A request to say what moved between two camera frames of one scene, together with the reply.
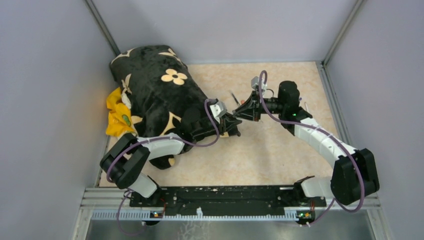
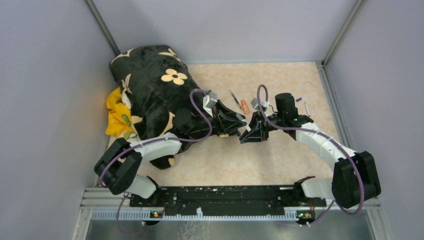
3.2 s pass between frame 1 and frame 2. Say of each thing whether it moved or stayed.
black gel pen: stayed
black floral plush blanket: stayed
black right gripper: moved
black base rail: stayed
